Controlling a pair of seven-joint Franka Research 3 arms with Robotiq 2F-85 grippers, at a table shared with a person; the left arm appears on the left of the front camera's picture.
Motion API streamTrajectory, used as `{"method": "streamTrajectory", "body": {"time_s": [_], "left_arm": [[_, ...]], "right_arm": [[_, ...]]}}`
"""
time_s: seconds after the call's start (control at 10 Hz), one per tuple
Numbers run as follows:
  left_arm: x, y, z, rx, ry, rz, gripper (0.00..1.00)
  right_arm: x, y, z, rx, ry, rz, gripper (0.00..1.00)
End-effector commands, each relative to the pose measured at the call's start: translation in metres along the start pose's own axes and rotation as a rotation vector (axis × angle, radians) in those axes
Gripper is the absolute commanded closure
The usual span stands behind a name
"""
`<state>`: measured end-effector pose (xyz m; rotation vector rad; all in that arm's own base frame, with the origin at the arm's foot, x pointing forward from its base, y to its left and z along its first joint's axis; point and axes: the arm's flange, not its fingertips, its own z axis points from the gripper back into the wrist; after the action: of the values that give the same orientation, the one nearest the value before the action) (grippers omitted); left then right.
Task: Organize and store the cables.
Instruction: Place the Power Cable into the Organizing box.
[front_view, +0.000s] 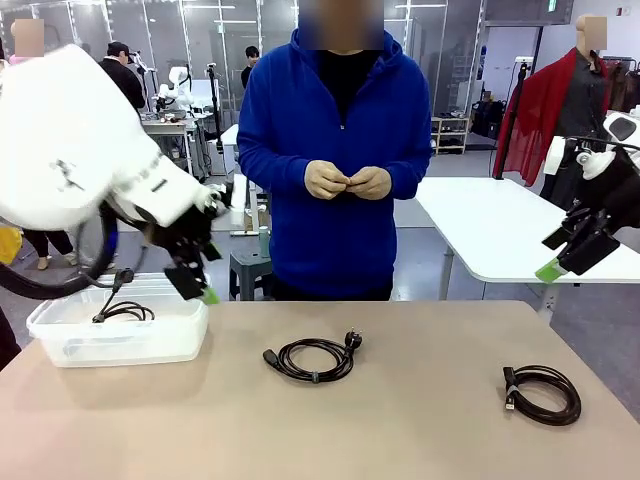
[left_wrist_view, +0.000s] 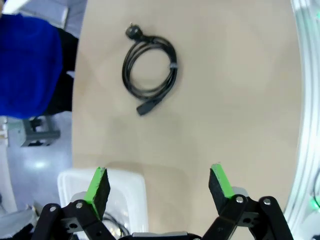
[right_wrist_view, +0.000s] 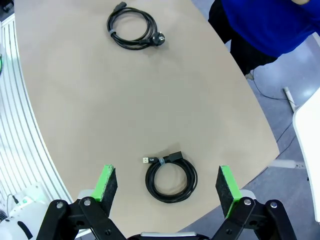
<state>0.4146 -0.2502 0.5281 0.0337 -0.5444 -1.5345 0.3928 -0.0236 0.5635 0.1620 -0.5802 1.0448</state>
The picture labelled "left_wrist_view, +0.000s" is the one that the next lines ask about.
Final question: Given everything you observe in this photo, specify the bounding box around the person in blue hoodie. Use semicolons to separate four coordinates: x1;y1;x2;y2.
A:
0;13;79;120

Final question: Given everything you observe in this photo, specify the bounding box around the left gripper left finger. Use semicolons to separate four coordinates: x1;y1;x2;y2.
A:
31;166;118;240

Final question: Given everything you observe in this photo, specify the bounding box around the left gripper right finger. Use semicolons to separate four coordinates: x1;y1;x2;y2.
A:
201;163;294;240

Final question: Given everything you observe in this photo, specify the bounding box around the black power cable with plug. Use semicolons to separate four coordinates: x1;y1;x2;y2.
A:
121;22;179;118

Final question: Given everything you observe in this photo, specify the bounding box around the clear plastic storage container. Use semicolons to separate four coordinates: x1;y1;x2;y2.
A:
56;168;146;237

